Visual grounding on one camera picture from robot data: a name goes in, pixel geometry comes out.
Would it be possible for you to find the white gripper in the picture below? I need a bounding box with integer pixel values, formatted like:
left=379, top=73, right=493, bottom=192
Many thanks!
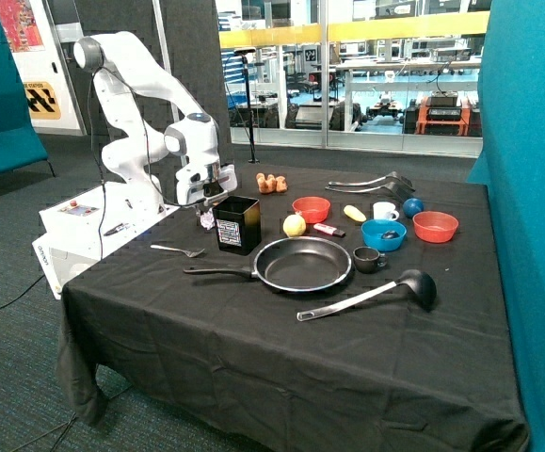
left=176, top=162, right=237, bottom=216

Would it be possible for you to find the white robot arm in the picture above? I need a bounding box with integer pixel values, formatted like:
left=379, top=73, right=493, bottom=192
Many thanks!
left=73, top=31, right=237, bottom=216

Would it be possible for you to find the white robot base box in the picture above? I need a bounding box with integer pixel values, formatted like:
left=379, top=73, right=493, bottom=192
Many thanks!
left=32, top=182, right=176, bottom=299

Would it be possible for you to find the black square bin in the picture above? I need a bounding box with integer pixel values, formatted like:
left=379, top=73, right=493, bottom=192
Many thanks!
left=213, top=196, right=262, bottom=256

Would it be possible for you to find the silver fork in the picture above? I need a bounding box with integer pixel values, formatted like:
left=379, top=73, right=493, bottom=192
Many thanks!
left=150, top=244, right=205, bottom=258

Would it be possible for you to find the yellow lemon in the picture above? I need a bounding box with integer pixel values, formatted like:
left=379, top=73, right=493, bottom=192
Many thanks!
left=282, top=214, right=307, bottom=237

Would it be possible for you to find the red plastic bowl near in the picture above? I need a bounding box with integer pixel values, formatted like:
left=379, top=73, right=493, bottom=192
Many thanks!
left=292, top=196, right=331, bottom=224

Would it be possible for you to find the red plastic bowl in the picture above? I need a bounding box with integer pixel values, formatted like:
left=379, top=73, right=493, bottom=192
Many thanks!
left=412, top=211, right=459, bottom=244
left=292, top=196, right=331, bottom=224

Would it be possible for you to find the black frying pan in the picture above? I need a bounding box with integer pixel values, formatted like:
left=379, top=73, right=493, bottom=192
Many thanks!
left=184, top=236, right=353, bottom=293

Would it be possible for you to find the red white marker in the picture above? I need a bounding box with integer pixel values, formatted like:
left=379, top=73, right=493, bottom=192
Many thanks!
left=313, top=223, right=345, bottom=238

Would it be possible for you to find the yellow banana toy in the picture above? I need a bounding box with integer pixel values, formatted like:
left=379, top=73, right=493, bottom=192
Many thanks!
left=344, top=204, right=367, bottom=223

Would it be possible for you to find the black tablecloth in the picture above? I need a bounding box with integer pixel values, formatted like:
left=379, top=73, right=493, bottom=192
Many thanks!
left=56, top=181, right=531, bottom=451

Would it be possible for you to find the blue plastic bowl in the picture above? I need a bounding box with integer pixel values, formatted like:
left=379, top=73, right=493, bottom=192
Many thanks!
left=361, top=219, right=407, bottom=252

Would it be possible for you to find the dark brown small cup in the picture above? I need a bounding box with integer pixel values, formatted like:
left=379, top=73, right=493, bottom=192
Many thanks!
left=352, top=246, right=388, bottom=274

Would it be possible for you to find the white cup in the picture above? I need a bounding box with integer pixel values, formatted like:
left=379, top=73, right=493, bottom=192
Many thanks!
left=373, top=202, right=400, bottom=221

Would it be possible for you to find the dark object in bowl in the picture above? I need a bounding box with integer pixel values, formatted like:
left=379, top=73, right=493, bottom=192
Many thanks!
left=381, top=230, right=400, bottom=240

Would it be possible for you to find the yellow black sign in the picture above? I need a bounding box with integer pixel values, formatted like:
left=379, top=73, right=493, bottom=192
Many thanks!
left=24, top=81, right=61, bottom=121

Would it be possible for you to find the black spatula lower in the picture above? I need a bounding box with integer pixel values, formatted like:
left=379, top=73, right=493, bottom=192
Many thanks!
left=325, top=182, right=414, bottom=202

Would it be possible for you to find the blue ball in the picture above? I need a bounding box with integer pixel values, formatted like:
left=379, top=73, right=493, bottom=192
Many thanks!
left=402, top=198, right=425, bottom=218

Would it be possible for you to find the red plastic bowl far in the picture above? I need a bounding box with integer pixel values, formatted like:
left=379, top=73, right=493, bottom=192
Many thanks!
left=412, top=211, right=459, bottom=244

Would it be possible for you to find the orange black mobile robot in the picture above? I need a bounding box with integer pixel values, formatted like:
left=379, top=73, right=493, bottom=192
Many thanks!
left=402, top=90, right=482, bottom=137

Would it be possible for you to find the teal partition right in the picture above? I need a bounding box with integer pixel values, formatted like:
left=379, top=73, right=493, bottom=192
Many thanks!
left=469, top=1, right=545, bottom=451

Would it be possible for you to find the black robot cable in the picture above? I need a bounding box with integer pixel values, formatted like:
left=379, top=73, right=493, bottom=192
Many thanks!
left=87, top=65, right=202, bottom=260

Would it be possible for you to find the black floor cable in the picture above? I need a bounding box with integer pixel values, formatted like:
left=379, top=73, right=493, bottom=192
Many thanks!
left=0, top=274, right=46, bottom=324

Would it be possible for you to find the black ladle steel handle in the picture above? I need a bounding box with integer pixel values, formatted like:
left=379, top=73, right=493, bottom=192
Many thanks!
left=297, top=269, right=437, bottom=322

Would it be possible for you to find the red poster on wall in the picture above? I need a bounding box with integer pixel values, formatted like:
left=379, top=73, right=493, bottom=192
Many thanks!
left=0, top=0, right=44, bottom=53

